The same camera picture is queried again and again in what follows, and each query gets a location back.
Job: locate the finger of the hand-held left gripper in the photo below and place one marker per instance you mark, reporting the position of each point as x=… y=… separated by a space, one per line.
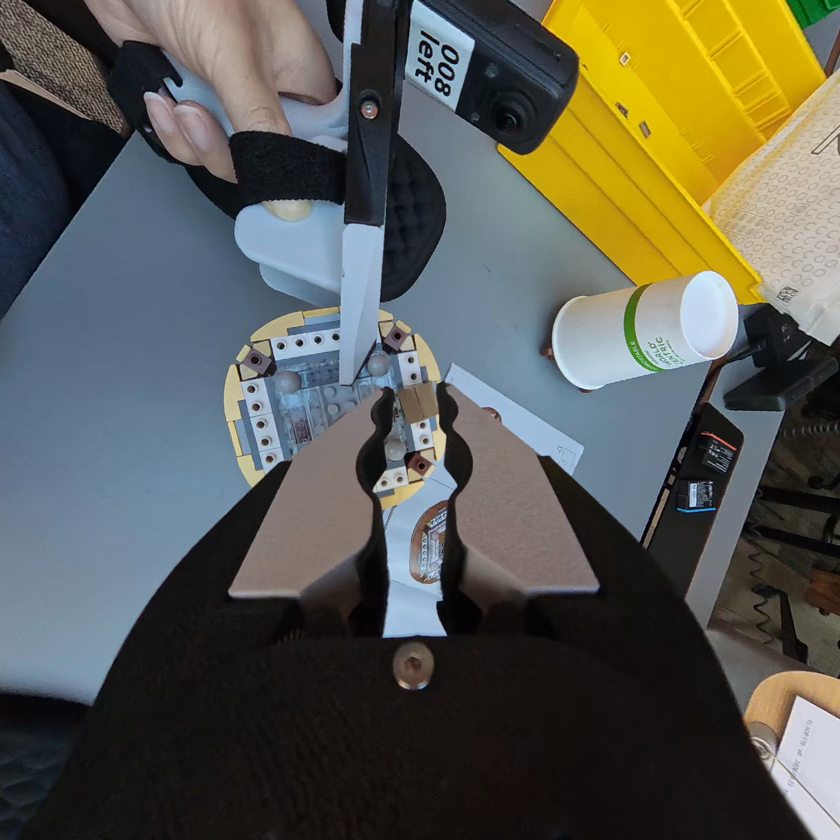
x=358 y=295

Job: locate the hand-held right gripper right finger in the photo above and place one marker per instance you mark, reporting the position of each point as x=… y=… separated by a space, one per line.
x=518 y=518

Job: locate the white paper sheet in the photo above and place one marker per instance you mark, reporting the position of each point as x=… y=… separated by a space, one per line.
x=814 y=754

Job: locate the yellow plastic bin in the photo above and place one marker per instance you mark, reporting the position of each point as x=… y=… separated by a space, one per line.
x=656 y=131

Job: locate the black chair base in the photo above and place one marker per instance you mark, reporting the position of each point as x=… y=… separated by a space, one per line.
x=787 y=499

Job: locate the black labelled box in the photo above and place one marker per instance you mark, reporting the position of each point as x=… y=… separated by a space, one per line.
x=695 y=525

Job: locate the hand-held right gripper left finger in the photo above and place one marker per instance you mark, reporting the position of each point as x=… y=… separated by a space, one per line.
x=308 y=518

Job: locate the small tan lego brick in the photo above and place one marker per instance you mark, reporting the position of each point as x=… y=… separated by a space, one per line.
x=418 y=401

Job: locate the lego instruction booklet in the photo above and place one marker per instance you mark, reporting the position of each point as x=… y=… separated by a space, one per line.
x=525 y=420

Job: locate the black dimpled pad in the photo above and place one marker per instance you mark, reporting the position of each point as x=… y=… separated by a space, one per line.
x=413 y=216

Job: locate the white paper cup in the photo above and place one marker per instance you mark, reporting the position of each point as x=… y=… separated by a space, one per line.
x=604 y=341

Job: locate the black clamp mount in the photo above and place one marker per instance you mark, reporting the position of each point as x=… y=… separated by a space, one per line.
x=774 y=387

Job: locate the person's left hand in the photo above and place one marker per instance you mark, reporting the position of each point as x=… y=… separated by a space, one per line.
x=229 y=52

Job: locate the green plastic bin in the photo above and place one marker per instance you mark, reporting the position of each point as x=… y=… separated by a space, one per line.
x=817 y=10

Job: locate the wooden chair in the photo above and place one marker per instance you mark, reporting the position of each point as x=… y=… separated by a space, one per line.
x=781 y=695

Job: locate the round tan lego base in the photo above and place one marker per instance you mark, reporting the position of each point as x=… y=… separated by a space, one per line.
x=262 y=407

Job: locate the pale bubble mailer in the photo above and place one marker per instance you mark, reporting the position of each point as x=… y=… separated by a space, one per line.
x=787 y=216

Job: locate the person's dark blue trousers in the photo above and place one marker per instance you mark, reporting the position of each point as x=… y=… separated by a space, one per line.
x=26 y=197

